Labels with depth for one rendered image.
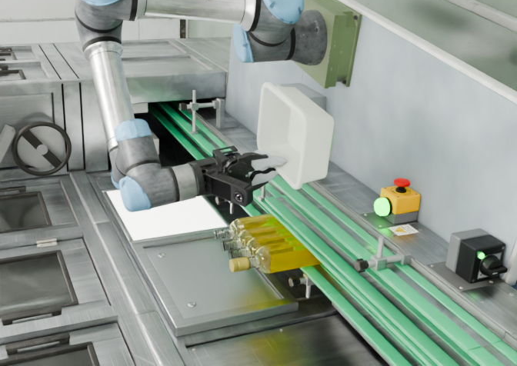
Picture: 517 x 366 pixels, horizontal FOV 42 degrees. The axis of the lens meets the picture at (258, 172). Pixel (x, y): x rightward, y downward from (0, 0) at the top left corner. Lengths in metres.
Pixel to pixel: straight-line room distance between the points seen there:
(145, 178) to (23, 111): 1.29
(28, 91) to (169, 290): 1.05
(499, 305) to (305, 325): 0.59
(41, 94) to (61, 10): 2.78
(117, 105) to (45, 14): 3.78
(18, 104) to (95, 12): 1.06
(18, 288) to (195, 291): 0.50
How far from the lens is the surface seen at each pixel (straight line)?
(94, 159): 2.71
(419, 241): 1.60
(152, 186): 1.39
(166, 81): 2.68
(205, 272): 1.95
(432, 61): 1.60
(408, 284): 1.46
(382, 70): 1.76
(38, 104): 2.63
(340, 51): 1.85
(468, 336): 1.33
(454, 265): 1.48
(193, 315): 1.76
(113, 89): 1.62
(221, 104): 2.54
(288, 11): 1.65
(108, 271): 2.02
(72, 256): 2.15
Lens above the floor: 1.74
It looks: 23 degrees down
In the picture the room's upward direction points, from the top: 97 degrees counter-clockwise
